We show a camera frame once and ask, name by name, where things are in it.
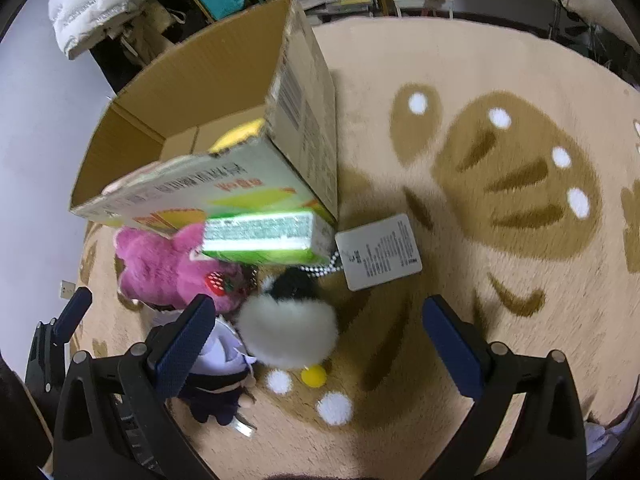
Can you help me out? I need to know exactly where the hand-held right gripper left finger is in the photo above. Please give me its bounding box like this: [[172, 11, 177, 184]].
[[52, 294, 217, 480]]

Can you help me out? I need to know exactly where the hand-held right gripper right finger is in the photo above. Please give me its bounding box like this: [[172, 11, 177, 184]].
[[421, 295, 587, 480]]

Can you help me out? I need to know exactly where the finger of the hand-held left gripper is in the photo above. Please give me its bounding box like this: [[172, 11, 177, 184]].
[[24, 287, 94, 396]]

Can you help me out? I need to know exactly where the dark blue plush doll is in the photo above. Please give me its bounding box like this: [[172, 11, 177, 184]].
[[150, 310, 259, 433]]

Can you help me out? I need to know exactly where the pink plush bear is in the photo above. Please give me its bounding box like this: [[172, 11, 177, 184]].
[[114, 221, 251, 313]]

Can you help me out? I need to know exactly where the black and white pouch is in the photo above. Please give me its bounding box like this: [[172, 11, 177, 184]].
[[235, 266, 341, 390]]

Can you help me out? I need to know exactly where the green tissue pack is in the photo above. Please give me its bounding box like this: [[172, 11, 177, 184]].
[[201, 209, 335, 267]]

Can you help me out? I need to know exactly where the cardboard box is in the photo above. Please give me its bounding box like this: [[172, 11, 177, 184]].
[[69, 0, 340, 241]]

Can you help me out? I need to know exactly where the yellow soft toy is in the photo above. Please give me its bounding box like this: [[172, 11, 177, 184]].
[[207, 118, 266, 157]]

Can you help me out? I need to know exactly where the white paper hang tag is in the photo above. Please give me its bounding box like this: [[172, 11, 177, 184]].
[[334, 213, 423, 292]]

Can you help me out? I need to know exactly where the pale blue cloth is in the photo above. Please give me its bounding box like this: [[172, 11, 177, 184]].
[[584, 410, 627, 463]]

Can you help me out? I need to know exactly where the black coat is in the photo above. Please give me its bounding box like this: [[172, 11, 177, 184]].
[[90, 35, 143, 97]]

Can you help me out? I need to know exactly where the beige coat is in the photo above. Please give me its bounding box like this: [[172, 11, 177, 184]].
[[120, 0, 187, 68]]

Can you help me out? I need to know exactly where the beige patterned rug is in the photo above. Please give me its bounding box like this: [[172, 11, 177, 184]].
[[70, 15, 640, 480]]

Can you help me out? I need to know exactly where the white puffer jacket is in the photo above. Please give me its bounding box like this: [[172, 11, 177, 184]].
[[47, 0, 166, 61]]

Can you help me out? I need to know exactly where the pile of books and magazines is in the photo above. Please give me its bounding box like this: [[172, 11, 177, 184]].
[[300, 0, 382, 26]]

